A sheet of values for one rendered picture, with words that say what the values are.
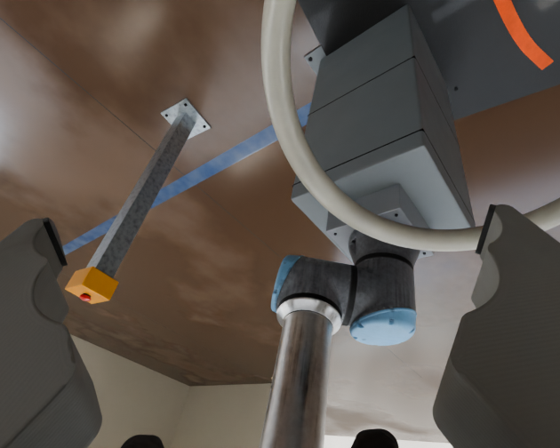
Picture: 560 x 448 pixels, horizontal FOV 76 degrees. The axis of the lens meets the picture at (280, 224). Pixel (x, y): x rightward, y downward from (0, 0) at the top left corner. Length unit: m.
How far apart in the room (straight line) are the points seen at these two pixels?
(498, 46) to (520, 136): 0.49
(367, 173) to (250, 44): 1.00
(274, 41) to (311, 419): 0.58
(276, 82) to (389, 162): 0.59
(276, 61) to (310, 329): 0.55
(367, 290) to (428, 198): 0.32
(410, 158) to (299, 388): 0.58
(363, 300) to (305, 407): 0.28
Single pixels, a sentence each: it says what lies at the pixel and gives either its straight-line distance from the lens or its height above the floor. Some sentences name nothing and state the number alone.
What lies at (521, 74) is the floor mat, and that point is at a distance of 1.87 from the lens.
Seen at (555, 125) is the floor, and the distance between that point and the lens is 2.10.
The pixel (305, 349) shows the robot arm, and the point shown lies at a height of 1.31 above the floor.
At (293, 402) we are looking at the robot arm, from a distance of 0.70.
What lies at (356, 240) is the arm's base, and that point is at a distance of 0.98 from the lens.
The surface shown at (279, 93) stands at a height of 1.23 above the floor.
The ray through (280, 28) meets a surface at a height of 1.21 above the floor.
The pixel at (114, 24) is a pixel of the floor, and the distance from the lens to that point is 2.00.
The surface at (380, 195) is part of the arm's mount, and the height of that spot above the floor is 0.87.
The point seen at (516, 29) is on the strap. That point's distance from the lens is 1.77.
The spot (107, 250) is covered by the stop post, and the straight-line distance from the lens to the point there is 1.52.
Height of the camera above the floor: 1.56
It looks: 38 degrees down
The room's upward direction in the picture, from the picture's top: 167 degrees counter-clockwise
